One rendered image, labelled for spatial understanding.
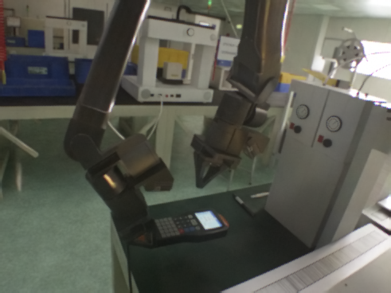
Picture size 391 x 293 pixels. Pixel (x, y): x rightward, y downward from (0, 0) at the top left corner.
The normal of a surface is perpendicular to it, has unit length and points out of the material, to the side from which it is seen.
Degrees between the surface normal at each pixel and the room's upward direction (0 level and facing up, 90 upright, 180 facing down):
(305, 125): 90
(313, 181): 90
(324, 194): 90
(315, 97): 90
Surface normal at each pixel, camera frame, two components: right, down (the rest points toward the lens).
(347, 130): -0.87, 0.07
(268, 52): 0.51, 0.51
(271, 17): 0.54, 0.66
